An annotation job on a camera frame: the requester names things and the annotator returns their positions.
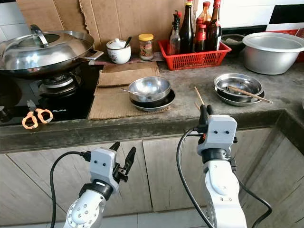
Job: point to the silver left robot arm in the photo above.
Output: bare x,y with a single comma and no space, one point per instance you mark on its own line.
83,213

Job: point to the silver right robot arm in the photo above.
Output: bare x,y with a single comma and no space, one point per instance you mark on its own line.
223,190

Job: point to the white ceramic condiment jar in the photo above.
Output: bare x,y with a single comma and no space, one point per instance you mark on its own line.
118,53

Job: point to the small red-capped sauce bottle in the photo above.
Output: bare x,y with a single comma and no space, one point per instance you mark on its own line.
201,40

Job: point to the steel spoon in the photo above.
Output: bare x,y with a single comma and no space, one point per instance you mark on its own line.
127,91

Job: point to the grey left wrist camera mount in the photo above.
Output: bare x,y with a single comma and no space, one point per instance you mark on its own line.
103,164

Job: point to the amber red-capped bottle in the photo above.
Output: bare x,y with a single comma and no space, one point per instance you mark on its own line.
203,16

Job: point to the dark-centred steel plate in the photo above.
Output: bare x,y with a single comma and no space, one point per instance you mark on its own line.
167,103

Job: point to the light wooden chopstick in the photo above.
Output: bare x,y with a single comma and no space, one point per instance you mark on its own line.
198,95
249,94
196,105

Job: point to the brown cardboard sheet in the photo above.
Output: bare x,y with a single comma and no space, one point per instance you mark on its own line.
47,13
133,19
123,75
109,104

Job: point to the clear pump-top bottle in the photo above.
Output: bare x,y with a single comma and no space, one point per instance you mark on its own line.
175,42

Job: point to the yellow-lidded glass jar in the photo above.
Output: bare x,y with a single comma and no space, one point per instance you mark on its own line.
146,49

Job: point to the steel wok lid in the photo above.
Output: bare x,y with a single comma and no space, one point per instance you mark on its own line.
42,52

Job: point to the shallow stainless steel dish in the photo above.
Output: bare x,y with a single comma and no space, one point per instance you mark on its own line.
237,80
235,101

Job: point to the dark red-capped sauce bottle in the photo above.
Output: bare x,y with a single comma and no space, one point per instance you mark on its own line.
214,31

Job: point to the deep stainless steel bowl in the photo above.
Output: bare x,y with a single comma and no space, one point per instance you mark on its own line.
149,89

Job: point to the large aluminium basin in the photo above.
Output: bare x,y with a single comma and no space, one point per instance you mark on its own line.
270,59

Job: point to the grey wood kitchen cabinet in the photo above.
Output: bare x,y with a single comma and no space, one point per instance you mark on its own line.
166,175

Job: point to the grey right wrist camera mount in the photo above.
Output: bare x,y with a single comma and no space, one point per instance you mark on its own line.
218,133

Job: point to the red plastic basket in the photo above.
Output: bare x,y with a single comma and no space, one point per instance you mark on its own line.
194,60

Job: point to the steel wok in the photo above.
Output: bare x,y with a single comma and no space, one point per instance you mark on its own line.
47,74

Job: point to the metal stove burner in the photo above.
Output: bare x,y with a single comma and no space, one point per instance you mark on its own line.
57,84

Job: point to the black glass gas stove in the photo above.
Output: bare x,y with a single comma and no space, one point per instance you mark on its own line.
76,102

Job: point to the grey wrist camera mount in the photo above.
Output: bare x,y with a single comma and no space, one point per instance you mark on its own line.
103,164
218,133

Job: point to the dark condiment spoon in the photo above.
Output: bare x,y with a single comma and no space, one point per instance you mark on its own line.
128,42

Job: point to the tall dark sauce bottle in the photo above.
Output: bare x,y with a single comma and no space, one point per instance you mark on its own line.
186,31

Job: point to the small dark bowl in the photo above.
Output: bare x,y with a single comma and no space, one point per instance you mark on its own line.
232,42

